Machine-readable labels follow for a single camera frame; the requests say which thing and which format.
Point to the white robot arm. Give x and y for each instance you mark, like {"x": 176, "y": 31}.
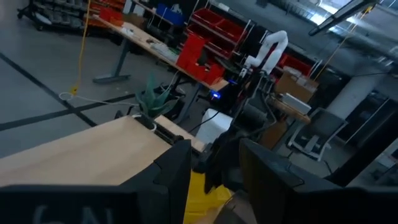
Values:
{"x": 276, "y": 43}

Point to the snake plant in white pot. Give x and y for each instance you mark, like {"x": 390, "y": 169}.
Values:
{"x": 152, "y": 102}

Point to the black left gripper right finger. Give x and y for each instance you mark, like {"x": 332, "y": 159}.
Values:
{"x": 267, "y": 186}

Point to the long wooden work table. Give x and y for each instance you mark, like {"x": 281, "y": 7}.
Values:
{"x": 140, "y": 37}

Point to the wooden shelf with black frame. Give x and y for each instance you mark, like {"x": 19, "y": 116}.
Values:
{"x": 77, "y": 155}

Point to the gray office chair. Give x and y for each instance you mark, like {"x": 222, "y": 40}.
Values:
{"x": 323, "y": 127}

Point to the cardboard box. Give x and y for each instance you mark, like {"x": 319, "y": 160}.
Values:
{"x": 292, "y": 87}

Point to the yellow plastic basket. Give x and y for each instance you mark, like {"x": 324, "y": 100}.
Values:
{"x": 199, "y": 200}

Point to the black equipment cart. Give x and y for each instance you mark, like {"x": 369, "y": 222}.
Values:
{"x": 53, "y": 15}

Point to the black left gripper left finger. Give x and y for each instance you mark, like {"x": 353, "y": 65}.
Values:
{"x": 168, "y": 186}

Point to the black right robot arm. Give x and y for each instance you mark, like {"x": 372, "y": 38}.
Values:
{"x": 224, "y": 155}

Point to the white flat box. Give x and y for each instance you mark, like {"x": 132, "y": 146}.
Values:
{"x": 295, "y": 103}

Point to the white bin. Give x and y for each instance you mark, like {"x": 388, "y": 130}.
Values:
{"x": 214, "y": 124}

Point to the red plastic bin stack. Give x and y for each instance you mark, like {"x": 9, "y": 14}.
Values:
{"x": 191, "y": 49}

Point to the large blue bin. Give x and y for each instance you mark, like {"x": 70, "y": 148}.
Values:
{"x": 169, "y": 14}

